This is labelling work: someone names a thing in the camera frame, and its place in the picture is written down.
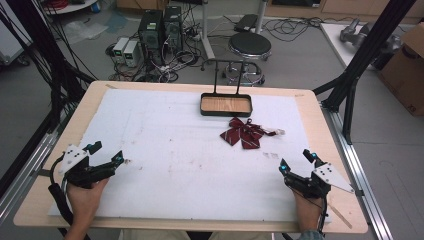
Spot white desk leg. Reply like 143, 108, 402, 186
199, 0, 217, 61
254, 0, 269, 35

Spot person's right hand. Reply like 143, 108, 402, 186
292, 190, 325, 231

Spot black tray with hanger stand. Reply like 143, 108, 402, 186
199, 59, 254, 118

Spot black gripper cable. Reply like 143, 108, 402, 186
317, 195, 330, 235
47, 153, 92, 240

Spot black round stool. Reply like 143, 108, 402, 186
224, 31, 273, 87

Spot white power supply unit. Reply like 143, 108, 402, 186
112, 36, 131, 65
122, 40, 140, 68

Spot brown cardboard box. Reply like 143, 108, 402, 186
377, 22, 424, 117

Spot person's left hand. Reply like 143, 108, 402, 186
66, 178, 110, 231

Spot black metal frame stand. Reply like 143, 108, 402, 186
312, 0, 418, 146
0, 0, 98, 198

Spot black computer tower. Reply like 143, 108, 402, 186
162, 5, 184, 54
137, 9, 165, 66

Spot thin wooden stick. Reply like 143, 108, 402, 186
327, 202, 354, 230

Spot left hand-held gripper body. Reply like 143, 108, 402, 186
58, 144, 117, 190

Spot aluminium rail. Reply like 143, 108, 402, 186
320, 102, 395, 240
0, 129, 68, 225

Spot round white table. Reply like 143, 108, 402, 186
42, 0, 102, 16

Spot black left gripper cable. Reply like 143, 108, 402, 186
47, 153, 92, 240

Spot person's beige trousers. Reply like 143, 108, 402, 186
117, 228, 275, 240

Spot tangle of floor cables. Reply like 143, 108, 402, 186
105, 6, 214, 84

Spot red striped bow tie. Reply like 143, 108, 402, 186
219, 116, 287, 150

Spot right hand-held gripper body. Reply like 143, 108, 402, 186
283, 162, 355, 200

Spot white foam mat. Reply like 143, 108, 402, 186
47, 87, 333, 224

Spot black flat box on floor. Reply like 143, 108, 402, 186
233, 13, 260, 34

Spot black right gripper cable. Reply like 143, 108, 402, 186
317, 195, 330, 235

